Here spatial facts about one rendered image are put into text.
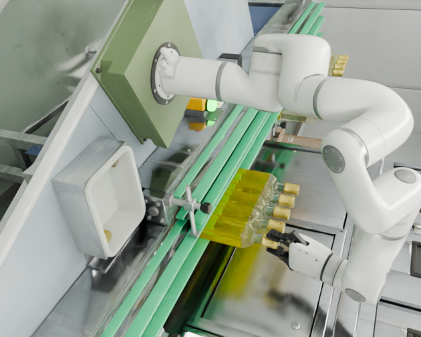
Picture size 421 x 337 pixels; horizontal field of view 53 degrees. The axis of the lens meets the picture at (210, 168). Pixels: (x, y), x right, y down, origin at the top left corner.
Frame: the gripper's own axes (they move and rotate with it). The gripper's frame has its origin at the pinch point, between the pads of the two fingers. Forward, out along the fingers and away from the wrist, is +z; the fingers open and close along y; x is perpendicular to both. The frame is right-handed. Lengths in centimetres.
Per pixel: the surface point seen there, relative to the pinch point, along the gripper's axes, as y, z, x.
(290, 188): 0.8, 6.9, -20.7
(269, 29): 14, 66, -105
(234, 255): -12.6, 13.4, 1.0
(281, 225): 1.5, 0.9, -5.1
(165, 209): 12.1, 23.6, 15.3
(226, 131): 13.1, 31.0, -22.1
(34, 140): 15, 80, 16
